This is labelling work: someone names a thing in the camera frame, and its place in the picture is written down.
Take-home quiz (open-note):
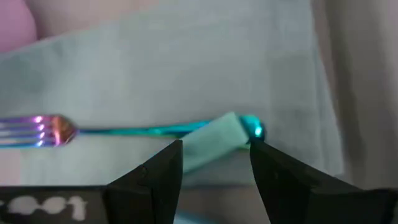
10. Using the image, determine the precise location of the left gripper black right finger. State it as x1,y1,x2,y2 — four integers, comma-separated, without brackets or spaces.
250,141,398,224

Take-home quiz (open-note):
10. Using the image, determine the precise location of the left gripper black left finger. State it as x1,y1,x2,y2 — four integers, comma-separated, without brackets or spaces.
0,139,183,224

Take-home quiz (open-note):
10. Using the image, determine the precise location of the iridescent metal fork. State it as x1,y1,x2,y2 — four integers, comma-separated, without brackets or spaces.
0,113,266,149

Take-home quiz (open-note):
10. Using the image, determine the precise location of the teal cloth napkin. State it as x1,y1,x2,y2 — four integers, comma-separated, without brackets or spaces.
0,0,346,187

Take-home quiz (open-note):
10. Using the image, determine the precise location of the pink plastic mug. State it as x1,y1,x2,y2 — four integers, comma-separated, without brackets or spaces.
0,0,38,54

